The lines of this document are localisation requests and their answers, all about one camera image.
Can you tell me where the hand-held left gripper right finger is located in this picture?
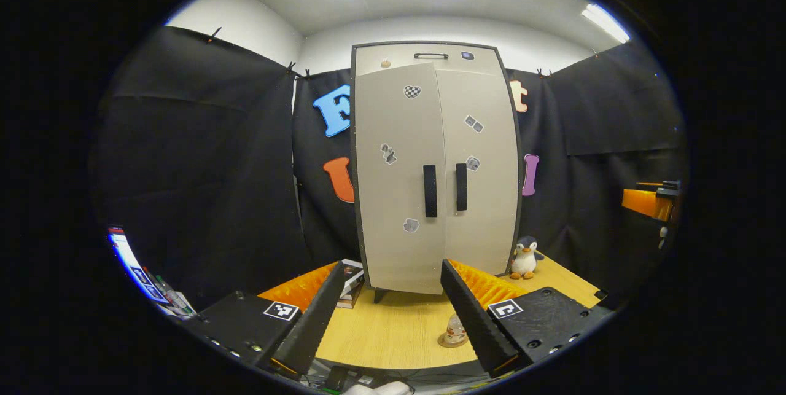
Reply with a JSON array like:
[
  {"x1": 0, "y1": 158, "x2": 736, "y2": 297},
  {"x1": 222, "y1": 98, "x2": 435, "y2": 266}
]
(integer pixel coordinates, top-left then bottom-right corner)
[{"x1": 440, "y1": 258, "x2": 615, "y2": 378}]

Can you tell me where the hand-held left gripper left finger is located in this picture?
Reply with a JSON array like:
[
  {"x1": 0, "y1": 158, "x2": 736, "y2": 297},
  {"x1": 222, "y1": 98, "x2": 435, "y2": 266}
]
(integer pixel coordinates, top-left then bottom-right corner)
[{"x1": 183, "y1": 261, "x2": 346, "y2": 380}]

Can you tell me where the clear bottle with red label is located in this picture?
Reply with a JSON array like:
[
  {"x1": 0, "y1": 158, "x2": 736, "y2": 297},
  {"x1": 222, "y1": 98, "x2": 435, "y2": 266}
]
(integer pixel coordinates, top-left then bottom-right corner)
[{"x1": 445, "y1": 314, "x2": 469, "y2": 345}]

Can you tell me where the white and grey cabinet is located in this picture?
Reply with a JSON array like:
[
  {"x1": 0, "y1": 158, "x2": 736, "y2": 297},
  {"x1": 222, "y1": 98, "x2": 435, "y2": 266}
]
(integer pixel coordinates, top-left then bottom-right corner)
[{"x1": 350, "y1": 41, "x2": 524, "y2": 305}]

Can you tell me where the white cabinet door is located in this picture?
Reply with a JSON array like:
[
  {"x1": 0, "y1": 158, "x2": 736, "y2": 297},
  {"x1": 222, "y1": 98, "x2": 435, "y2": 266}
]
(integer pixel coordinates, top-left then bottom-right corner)
[
  {"x1": 354, "y1": 62, "x2": 448, "y2": 295},
  {"x1": 435, "y1": 68, "x2": 521, "y2": 276}
]

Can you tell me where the white cabinet drawer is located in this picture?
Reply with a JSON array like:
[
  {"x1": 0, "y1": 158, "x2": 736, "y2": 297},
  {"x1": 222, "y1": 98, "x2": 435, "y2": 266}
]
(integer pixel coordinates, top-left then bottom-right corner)
[{"x1": 355, "y1": 44, "x2": 503, "y2": 76}]

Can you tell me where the white book with photo cover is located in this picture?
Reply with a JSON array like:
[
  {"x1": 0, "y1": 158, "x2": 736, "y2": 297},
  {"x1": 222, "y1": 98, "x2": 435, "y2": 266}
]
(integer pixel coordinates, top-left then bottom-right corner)
[{"x1": 341, "y1": 259, "x2": 365, "y2": 291}]

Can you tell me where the penguin plush toy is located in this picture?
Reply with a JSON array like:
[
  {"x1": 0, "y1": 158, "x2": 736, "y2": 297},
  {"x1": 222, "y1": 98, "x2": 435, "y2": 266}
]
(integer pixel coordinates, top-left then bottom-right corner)
[{"x1": 510, "y1": 235, "x2": 545, "y2": 280}]

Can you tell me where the white paper sheet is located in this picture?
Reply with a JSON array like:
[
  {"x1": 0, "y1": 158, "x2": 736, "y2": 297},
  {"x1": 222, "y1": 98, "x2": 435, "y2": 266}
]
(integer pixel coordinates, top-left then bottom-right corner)
[{"x1": 166, "y1": 297, "x2": 198, "y2": 321}]

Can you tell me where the ceiling light panel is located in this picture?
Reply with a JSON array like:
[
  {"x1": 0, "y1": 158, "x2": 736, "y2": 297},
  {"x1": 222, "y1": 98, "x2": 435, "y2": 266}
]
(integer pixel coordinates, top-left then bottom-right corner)
[{"x1": 580, "y1": 3, "x2": 632, "y2": 44}]

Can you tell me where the black backdrop cloth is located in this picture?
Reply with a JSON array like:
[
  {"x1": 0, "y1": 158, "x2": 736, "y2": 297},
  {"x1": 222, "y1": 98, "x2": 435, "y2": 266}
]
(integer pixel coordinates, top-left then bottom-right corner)
[{"x1": 89, "y1": 25, "x2": 688, "y2": 310}]

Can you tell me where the computer monitor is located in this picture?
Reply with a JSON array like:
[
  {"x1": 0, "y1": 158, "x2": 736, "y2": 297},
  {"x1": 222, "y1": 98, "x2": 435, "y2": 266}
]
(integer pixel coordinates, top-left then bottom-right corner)
[{"x1": 107, "y1": 226, "x2": 163, "y2": 307}]

